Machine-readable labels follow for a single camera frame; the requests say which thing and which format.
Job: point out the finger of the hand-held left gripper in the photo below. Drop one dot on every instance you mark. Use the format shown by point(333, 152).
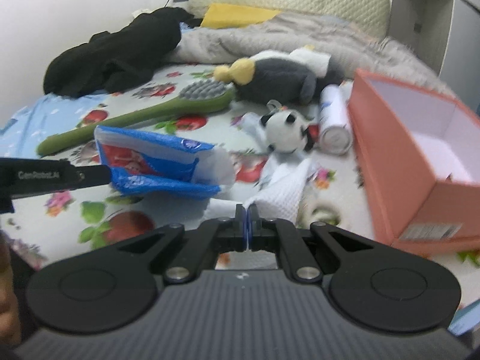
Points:
point(93, 176)

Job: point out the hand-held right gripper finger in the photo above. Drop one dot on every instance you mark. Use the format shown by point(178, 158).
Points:
point(252, 228)
point(244, 228)

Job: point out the white waffle cloth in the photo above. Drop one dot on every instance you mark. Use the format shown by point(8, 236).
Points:
point(277, 191)

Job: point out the blue tissue pack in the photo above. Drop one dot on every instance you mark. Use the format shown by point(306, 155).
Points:
point(150, 157)

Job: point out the pink cardboard box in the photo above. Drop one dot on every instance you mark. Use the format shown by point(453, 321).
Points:
point(397, 165)

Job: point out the person's left hand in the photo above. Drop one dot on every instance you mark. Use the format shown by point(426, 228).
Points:
point(4, 307)

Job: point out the blue printed bedsheet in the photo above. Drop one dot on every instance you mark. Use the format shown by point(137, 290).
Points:
point(37, 116)

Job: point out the fruit printed tablecloth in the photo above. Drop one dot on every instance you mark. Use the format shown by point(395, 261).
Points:
point(157, 210)

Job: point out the small panda plush toy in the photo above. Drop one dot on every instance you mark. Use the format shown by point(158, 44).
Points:
point(287, 131)

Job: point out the black clothing pile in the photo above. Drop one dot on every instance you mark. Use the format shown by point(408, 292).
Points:
point(112, 56)

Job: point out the white spray can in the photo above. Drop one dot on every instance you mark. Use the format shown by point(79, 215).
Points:
point(335, 120)

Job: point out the grey penguin plush toy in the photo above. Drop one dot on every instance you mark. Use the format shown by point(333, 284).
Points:
point(277, 75)

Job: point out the white crumpled cloth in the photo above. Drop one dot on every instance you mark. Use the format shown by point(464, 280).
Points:
point(139, 12)

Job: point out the grey duvet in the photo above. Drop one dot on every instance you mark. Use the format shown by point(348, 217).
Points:
point(300, 33)

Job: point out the yellow pillow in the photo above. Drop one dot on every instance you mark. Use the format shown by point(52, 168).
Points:
point(236, 15)

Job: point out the grey wardrobe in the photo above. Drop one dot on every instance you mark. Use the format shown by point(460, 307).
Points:
point(423, 15)

